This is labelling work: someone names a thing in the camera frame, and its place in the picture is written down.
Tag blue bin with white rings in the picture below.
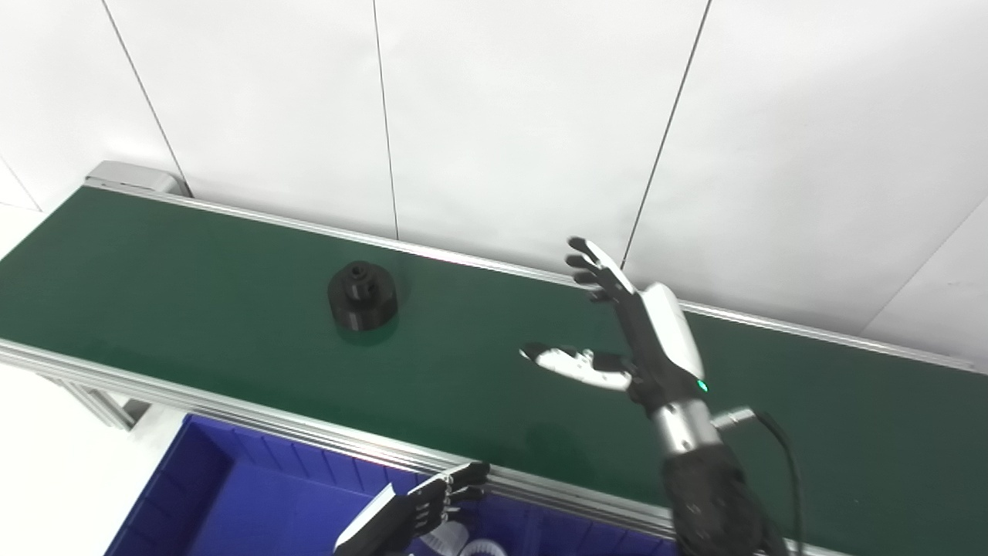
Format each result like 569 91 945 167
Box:
104 413 541 556

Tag green conveyor belt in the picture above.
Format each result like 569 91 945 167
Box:
0 160 988 556

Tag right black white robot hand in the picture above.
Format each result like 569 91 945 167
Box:
520 236 709 415

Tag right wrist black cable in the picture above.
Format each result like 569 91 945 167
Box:
709 407 808 556

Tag aluminium conveyor leg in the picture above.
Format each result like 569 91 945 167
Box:
60 377 153 432

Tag black round flanged part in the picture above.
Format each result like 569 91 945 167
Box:
327 260 400 334

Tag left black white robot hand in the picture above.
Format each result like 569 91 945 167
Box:
333 460 492 556

